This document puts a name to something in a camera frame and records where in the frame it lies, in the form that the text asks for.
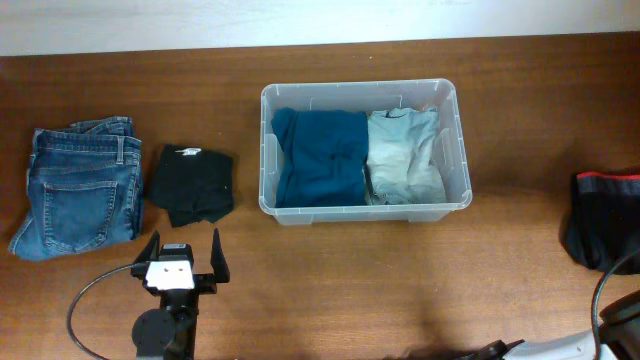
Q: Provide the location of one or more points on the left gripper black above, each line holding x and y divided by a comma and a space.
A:
148, 254

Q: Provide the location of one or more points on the teal blue shirt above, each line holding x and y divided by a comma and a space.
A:
325, 153

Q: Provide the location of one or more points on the light blue jeans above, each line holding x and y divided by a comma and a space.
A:
400, 167

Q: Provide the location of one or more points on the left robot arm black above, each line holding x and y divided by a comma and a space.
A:
169, 331

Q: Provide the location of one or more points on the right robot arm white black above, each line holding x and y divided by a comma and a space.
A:
619, 337

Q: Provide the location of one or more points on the folded black garment white logo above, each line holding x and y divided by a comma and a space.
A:
192, 184

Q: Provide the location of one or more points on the folded dark blue jeans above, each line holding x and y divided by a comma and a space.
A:
85, 189

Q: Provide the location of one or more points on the clear plastic storage bin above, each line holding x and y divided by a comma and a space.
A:
420, 94

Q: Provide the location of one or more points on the black shorts red grey waistband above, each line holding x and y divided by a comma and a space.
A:
603, 225

